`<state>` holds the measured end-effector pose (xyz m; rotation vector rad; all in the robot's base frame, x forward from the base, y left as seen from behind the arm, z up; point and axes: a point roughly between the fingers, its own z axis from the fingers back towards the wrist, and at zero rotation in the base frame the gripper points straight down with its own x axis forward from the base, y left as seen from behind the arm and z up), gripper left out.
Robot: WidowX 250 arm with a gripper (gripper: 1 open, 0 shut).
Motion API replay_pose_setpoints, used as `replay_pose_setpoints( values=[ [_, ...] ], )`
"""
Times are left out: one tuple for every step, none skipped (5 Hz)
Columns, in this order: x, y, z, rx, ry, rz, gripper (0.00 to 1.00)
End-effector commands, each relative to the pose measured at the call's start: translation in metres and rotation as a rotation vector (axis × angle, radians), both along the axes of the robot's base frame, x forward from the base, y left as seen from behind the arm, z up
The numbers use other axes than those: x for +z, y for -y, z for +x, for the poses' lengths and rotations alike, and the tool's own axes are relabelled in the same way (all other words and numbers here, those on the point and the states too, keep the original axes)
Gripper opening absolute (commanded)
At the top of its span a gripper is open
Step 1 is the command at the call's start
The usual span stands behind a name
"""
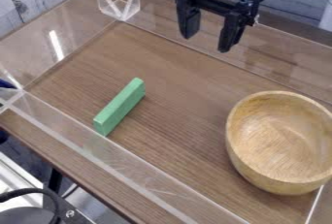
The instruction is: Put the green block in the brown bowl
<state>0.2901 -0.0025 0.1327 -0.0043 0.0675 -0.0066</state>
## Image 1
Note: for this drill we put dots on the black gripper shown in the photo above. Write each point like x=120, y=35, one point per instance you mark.
x=239, y=12

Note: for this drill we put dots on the green rectangular block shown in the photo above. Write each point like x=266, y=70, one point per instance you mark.
x=119, y=106

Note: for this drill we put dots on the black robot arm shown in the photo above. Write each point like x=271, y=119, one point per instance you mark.
x=238, y=12

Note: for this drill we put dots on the light wooden bowl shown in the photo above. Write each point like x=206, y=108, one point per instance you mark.
x=278, y=142

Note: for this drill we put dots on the black table leg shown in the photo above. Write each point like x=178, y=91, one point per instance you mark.
x=54, y=181

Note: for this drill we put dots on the clear acrylic enclosure wall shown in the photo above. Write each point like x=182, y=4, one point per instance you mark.
x=159, y=168

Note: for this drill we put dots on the black metal bracket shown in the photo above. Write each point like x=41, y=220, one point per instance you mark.
x=68, y=214

